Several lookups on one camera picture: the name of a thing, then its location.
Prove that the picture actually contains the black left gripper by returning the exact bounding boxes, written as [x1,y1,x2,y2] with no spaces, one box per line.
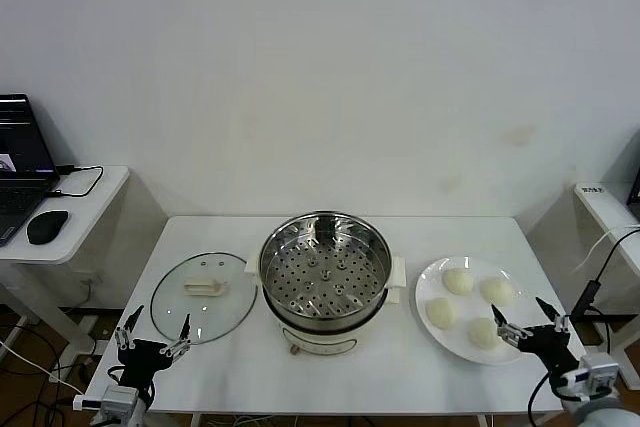
[114,304,193,388]

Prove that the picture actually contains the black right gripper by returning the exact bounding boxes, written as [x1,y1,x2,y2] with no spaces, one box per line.
[490,296,584,373]

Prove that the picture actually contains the white steamed baozi bun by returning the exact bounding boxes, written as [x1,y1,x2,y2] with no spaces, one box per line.
[467,316,504,350]
[442,268,476,297]
[479,276,515,306]
[425,297,460,331]

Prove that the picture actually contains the round glass pot lid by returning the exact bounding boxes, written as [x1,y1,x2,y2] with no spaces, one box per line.
[149,250,259,346]

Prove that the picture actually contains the stainless steel steamer basket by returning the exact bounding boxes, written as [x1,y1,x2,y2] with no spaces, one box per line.
[258,211,393,321]

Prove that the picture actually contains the black floor power adapter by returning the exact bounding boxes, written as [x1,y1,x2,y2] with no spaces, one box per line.
[74,355,97,384]

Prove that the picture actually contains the white round plate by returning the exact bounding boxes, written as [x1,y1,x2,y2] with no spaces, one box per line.
[414,255,541,366]

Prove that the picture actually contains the white side table with label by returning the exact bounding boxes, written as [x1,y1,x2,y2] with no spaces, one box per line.
[572,180,640,388]

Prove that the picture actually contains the black computer mouse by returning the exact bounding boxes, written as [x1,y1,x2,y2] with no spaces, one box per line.
[25,209,70,245]

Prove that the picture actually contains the black laptop edge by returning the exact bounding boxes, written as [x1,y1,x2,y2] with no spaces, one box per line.
[627,156,640,222]

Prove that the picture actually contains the cream electric cooking pot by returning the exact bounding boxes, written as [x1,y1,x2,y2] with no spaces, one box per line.
[243,252,407,357]

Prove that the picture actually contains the black open laptop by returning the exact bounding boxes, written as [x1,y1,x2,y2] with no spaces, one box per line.
[0,93,61,248]

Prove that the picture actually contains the black cable with adapter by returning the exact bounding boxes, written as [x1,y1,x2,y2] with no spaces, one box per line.
[571,227,640,321]

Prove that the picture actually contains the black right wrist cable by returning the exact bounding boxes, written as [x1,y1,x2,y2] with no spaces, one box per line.
[527,371,566,427]

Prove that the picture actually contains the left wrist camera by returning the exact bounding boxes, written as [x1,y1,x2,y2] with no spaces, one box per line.
[73,386,140,416]

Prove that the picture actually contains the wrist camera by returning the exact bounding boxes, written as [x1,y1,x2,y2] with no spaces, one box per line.
[574,352,621,393]
[73,386,140,416]

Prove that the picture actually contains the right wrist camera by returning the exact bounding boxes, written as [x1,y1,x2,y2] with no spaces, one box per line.
[574,352,621,393]

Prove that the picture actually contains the white floor cable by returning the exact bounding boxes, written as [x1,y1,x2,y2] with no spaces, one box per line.
[0,339,86,396]

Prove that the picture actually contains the black laptop cable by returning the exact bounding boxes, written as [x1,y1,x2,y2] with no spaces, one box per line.
[47,164,105,198]

